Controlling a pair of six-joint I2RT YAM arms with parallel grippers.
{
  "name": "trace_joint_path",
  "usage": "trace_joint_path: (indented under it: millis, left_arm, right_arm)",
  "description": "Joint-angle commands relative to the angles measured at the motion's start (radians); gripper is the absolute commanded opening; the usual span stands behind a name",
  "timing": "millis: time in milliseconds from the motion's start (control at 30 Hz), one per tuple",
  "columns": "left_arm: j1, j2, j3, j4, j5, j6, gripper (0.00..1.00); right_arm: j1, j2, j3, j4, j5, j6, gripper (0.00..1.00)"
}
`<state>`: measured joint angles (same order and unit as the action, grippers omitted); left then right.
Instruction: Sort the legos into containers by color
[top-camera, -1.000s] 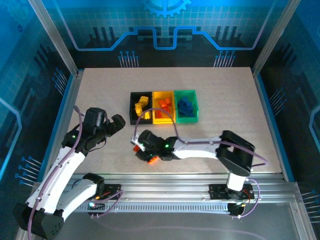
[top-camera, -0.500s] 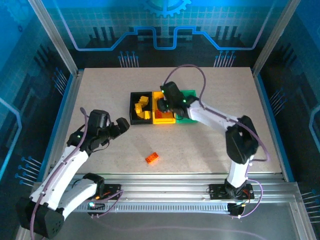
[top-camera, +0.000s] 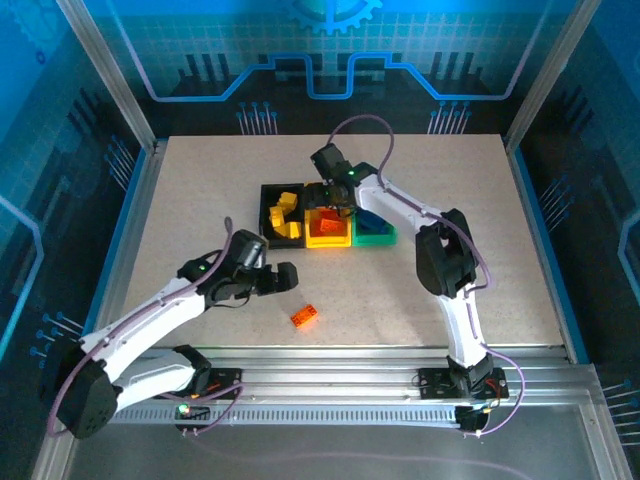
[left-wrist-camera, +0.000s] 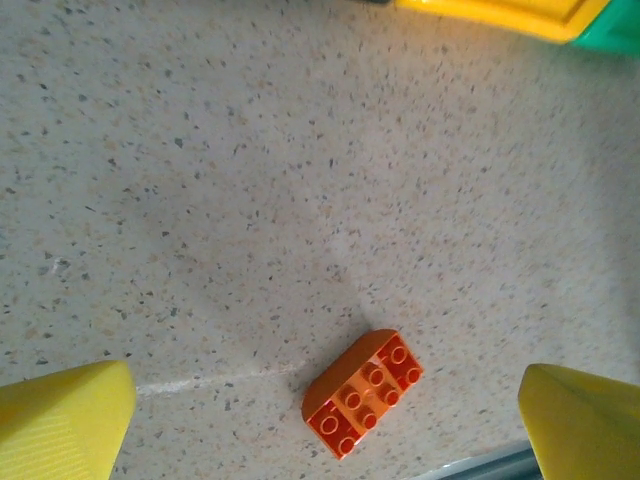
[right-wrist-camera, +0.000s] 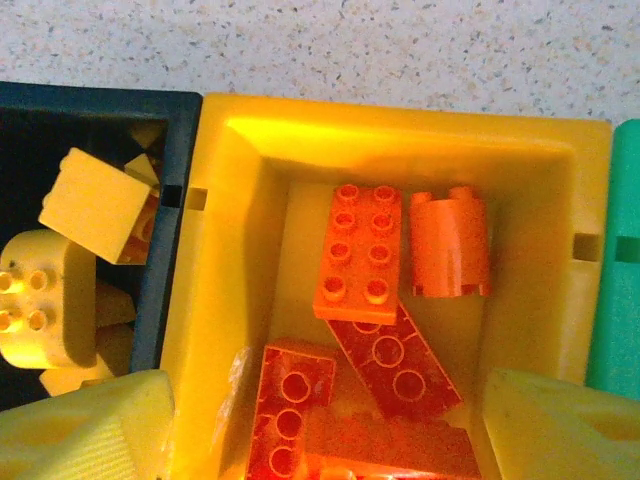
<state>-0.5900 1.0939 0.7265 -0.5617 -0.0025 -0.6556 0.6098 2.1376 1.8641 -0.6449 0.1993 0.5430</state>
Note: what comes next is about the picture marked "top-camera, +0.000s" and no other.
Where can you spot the orange two-by-four lego brick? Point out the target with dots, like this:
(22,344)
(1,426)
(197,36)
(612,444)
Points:
(328,221)

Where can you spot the tall blue lego brick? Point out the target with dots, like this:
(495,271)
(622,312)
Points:
(367,216)

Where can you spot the blue two-by-four lego brick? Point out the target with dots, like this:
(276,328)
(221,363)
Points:
(380,226)

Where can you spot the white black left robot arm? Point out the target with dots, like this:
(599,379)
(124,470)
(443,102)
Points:
(150,315)

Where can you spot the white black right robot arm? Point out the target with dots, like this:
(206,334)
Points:
(400,200)

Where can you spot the black plastic bin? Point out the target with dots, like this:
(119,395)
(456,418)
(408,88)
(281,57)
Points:
(282,244)

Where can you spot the yellow plastic bin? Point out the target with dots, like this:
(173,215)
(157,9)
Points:
(327,242)

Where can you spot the green plastic bin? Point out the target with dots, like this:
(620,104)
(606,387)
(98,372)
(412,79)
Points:
(375,241)

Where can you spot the aluminium mounting beam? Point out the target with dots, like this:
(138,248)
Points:
(325,380)

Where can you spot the small black controller box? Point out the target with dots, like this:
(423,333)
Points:
(470,420)
(197,414)

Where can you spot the aluminium blue table side rail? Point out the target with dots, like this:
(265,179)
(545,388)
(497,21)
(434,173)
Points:
(125,240)
(542,240)

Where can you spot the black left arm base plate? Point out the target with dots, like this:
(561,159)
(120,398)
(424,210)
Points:
(225,382)

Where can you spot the aluminium frame post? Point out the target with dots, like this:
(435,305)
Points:
(548,75)
(109,75)

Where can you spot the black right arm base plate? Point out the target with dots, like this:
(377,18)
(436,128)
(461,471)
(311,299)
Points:
(432,382)

